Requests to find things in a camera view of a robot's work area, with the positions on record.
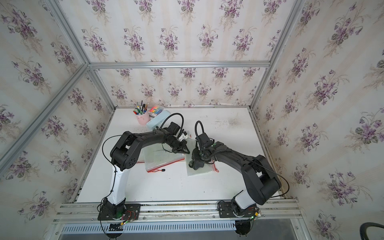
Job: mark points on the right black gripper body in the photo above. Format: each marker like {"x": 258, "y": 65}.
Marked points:
{"x": 199, "y": 155}

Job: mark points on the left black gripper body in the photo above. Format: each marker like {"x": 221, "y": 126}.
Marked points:
{"x": 177, "y": 146}

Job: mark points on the mesh document bag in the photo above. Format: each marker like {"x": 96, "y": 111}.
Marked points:
{"x": 206, "y": 169}
{"x": 155, "y": 158}

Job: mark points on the dark grey green cloth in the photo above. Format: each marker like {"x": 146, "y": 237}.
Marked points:
{"x": 195, "y": 165}

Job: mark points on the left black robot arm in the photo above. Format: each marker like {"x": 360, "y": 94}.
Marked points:
{"x": 125, "y": 154}

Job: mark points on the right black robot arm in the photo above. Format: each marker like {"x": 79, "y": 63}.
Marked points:
{"x": 261, "y": 181}

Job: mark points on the light blue pencil case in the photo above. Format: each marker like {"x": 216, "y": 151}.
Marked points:
{"x": 158, "y": 120}

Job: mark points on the colourful marker box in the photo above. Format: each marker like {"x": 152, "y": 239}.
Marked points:
{"x": 155, "y": 110}

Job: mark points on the pink pen cup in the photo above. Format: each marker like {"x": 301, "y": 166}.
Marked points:
{"x": 143, "y": 119}

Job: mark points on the white ventilation grille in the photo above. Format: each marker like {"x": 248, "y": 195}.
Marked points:
{"x": 148, "y": 227}

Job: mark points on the black chair part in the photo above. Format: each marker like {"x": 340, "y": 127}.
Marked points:
{"x": 371, "y": 231}

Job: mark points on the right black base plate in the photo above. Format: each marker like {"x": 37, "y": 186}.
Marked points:
{"x": 232, "y": 210}

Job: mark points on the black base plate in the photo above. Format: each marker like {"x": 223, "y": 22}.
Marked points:
{"x": 126, "y": 212}
{"x": 232, "y": 210}

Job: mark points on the aluminium mounting rail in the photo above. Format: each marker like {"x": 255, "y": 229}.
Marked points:
{"x": 146, "y": 212}

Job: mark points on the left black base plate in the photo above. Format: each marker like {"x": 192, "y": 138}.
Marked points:
{"x": 126, "y": 212}

